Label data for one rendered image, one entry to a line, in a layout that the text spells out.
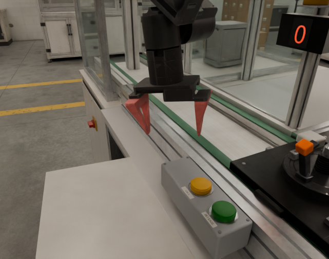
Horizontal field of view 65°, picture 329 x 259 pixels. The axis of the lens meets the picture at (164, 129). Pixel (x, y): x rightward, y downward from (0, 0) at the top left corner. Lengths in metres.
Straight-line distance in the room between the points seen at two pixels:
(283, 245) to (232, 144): 0.35
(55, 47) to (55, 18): 0.52
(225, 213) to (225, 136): 0.36
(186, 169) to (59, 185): 0.33
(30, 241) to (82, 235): 1.24
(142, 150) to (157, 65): 0.42
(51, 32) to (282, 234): 5.41
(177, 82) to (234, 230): 0.25
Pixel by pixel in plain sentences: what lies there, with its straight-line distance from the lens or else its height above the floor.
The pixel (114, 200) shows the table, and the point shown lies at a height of 0.86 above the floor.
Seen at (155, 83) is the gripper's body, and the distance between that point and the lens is 0.42.
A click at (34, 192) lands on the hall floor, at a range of 2.13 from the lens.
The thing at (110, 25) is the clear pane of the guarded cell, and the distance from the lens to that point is 1.61.
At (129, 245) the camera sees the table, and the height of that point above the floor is 0.86.
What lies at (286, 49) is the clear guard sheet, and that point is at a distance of 0.77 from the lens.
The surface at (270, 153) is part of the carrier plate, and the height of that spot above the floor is 0.97.
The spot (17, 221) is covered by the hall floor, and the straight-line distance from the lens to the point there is 1.96.
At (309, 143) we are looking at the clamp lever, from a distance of 0.48.
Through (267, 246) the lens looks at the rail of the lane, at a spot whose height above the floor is 0.94.
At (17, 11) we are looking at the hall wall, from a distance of 8.46.
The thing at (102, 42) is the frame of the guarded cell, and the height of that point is 1.11.
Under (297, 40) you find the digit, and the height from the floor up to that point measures 1.19.
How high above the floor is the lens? 1.29
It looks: 29 degrees down
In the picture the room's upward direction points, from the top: straight up
